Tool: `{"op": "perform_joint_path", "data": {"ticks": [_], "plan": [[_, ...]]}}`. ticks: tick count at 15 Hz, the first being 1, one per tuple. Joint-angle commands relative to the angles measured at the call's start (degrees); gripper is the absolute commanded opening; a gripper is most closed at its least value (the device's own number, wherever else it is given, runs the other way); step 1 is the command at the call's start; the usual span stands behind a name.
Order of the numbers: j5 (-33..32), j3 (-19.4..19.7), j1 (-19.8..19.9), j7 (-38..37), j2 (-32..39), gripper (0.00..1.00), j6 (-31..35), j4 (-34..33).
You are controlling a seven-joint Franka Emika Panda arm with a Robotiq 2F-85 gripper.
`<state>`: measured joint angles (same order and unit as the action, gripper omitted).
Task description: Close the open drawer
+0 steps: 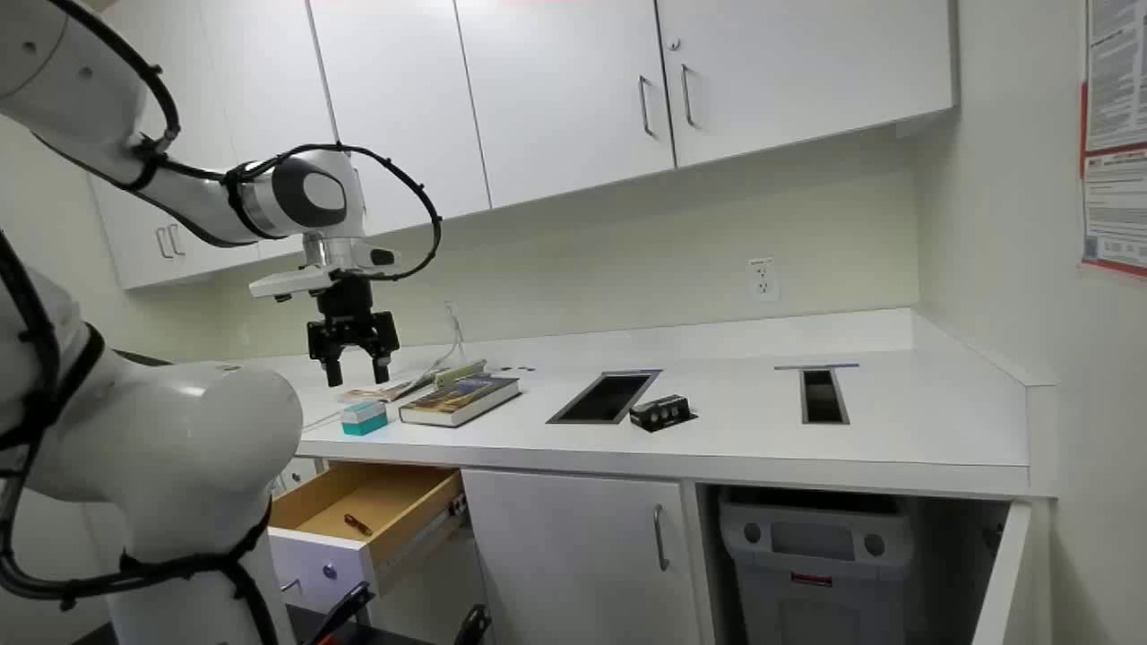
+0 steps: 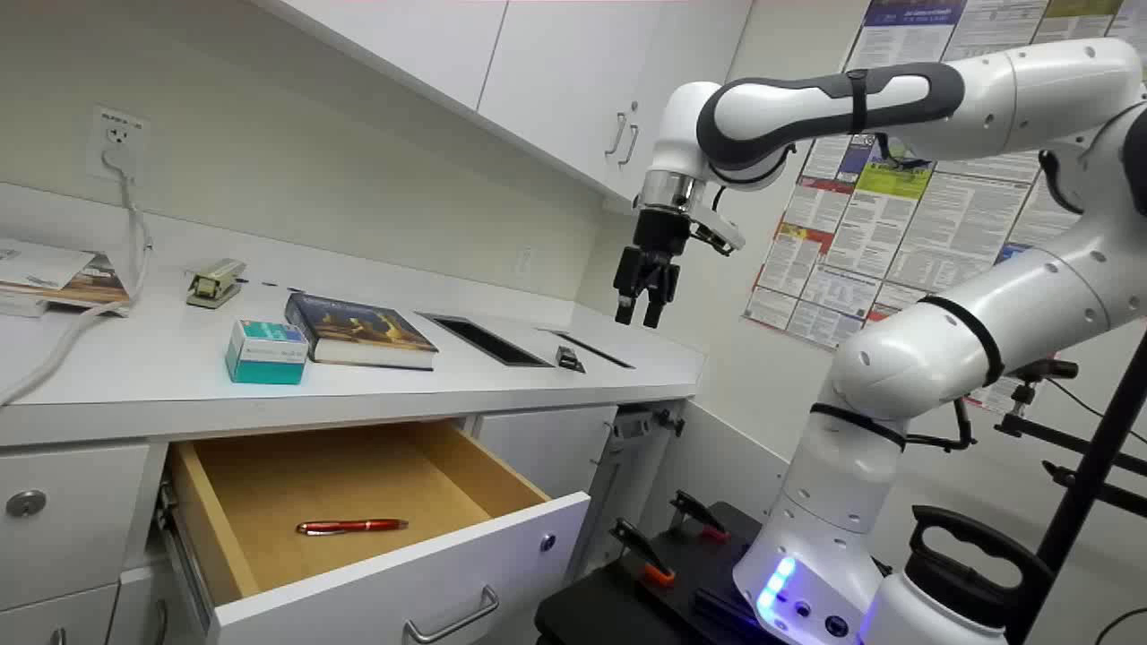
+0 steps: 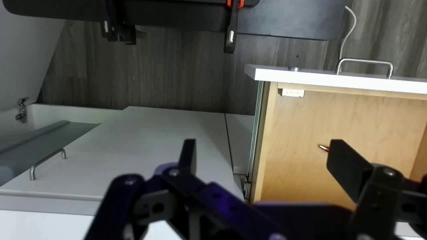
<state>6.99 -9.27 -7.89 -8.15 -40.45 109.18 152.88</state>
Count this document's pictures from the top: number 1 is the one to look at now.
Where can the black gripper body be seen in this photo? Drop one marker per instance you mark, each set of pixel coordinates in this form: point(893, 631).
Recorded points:
point(350, 310)

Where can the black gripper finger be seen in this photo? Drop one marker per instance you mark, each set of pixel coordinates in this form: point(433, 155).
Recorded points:
point(384, 344)
point(324, 353)

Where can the wooden drawer white front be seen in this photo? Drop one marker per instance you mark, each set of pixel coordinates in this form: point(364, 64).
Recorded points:
point(324, 573)

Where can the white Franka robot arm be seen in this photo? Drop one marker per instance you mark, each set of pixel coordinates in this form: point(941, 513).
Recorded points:
point(180, 443)

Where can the open white lower cabinet door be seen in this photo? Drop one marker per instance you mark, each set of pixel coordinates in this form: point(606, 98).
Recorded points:
point(1006, 584)

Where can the teal white small box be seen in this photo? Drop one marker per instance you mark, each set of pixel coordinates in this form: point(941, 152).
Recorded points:
point(364, 416)

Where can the dark hardcover book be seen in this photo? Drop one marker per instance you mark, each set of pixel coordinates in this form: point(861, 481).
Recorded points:
point(461, 401)

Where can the red pen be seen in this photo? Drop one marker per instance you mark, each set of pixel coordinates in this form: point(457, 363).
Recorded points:
point(357, 523)

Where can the white upper cabinet door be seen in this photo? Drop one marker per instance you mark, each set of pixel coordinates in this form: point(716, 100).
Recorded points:
point(811, 74)
point(560, 95)
point(237, 83)
point(397, 95)

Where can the wide rectangular countertop opening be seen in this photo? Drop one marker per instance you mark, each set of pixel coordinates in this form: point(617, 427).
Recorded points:
point(605, 399)

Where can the small black device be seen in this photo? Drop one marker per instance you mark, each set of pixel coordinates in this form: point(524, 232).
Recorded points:
point(660, 412)

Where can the grey trash bin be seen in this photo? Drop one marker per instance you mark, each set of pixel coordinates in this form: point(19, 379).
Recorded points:
point(811, 573)

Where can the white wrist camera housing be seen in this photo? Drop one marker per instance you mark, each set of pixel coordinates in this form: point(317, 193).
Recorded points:
point(289, 284)

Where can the empty white wall outlet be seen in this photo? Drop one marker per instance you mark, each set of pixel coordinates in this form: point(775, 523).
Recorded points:
point(761, 278)

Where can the red bordered wall poster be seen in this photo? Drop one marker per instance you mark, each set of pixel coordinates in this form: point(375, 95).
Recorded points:
point(1115, 210)

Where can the white text wall poster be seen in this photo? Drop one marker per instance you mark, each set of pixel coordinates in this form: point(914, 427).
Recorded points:
point(1119, 74)

